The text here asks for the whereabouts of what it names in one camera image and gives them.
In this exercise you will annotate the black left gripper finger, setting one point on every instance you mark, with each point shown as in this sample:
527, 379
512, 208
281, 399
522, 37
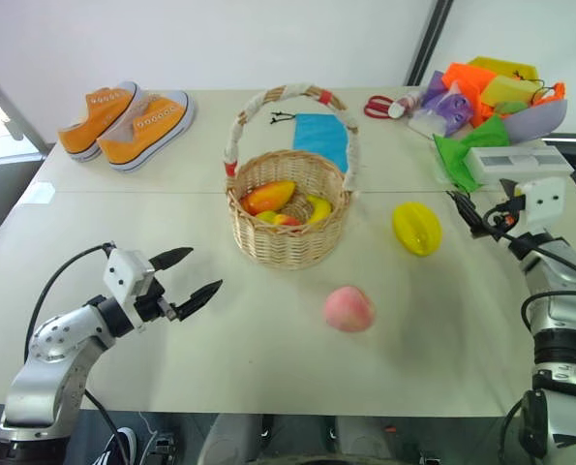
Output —
198, 299
173, 257

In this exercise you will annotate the blue cloth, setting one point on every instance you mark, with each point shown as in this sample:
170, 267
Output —
316, 135

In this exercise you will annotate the orange red mango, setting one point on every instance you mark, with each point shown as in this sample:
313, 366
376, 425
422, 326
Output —
268, 195

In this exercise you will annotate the orange canvas sneaker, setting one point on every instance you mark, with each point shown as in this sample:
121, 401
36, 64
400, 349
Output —
86, 128
137, 140

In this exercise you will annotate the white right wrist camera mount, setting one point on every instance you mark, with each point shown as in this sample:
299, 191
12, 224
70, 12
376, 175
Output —
541, 198

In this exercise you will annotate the green cloth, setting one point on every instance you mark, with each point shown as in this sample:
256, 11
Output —
454, 155

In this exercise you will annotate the orange cloth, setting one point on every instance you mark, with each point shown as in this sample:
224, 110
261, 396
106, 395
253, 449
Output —
466, 77

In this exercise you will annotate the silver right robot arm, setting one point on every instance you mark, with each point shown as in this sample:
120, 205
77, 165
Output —
558, 329

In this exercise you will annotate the white bottle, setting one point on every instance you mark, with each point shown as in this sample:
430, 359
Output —
400, 107

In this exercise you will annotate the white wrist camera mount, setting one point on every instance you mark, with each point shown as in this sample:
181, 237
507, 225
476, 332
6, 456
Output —
123, 273
541, 198

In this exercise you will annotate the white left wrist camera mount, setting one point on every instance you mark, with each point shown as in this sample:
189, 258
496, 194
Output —
123, 273

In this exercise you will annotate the small green object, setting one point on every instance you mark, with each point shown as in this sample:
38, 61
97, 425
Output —
511, 108

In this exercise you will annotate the yellow plastic box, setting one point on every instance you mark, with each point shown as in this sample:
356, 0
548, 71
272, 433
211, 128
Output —
500, 65

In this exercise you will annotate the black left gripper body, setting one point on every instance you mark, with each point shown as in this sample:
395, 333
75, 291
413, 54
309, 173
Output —
148, 302

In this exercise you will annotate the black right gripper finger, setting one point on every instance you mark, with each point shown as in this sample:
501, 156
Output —
465, 206
472, 225

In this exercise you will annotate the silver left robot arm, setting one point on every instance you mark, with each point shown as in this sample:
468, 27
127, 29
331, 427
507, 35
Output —
50, 368

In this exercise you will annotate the white rectangular device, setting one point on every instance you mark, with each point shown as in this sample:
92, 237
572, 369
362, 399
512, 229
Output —
520, 164

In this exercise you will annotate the grey bowl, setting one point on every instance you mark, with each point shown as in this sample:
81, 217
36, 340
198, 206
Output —
539, 121

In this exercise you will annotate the small black clip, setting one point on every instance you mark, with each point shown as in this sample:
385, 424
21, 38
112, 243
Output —
281, 116

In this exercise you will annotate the black and white sneaker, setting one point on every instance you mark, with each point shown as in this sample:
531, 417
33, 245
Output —
123, 443

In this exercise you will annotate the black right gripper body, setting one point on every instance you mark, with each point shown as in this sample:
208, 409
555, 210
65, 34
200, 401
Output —
503, 219

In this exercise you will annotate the grey window frame post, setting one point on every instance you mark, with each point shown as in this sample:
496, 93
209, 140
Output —
11, 106

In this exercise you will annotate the clear plastic bag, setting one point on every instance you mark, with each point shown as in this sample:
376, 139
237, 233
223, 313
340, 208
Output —
425, 123

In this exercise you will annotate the black window frame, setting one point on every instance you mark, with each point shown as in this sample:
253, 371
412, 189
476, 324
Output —
430, 41

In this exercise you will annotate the yellow starfruit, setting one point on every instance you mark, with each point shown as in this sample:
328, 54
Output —
415, 227

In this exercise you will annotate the pink peach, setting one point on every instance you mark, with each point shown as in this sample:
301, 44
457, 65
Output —
348, 310

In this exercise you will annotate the purple plastic bag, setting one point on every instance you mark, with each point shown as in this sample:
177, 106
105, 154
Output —
449, 104

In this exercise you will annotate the green red fruit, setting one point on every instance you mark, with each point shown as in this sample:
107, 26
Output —
280, 219

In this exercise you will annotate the yellow sponge block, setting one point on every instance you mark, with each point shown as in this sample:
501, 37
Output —
510, 89

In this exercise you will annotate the yellow banana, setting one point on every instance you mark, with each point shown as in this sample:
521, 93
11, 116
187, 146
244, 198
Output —
320, 208

